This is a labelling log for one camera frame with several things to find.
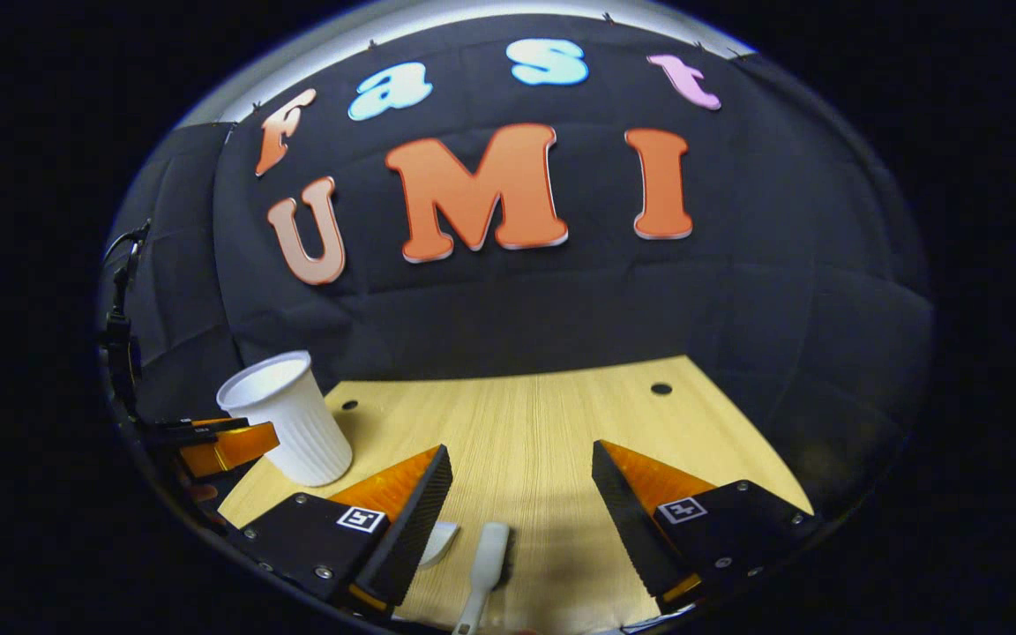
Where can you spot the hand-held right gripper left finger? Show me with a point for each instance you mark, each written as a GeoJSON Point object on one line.
{"type": "Point", "coordinates": [415, 516]}

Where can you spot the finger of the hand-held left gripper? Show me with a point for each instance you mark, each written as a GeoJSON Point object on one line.
{"type": "Point", "coordinates": [182, 427]}
{"type": "Point", "coordinates": [226, 448]}

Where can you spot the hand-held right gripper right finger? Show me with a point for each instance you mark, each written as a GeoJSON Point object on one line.
{"type": "Point", "coordinates": [627, 511]}

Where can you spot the grey plastic dustpan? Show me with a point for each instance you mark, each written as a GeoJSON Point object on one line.
{"type": "Point", "coordinates": [439, 542]}

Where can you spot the white ribbed garbage bin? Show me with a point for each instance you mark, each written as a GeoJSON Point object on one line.
{"type": "Point", "coordinates": [296, 423]}

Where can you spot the small white broom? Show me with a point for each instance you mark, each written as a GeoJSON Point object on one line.
{"type": "Point", "coordinates": [490, 556]}

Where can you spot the wooden desktop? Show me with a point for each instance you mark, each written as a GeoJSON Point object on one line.
{"type": "Point", "coordinates": [552, 414]}

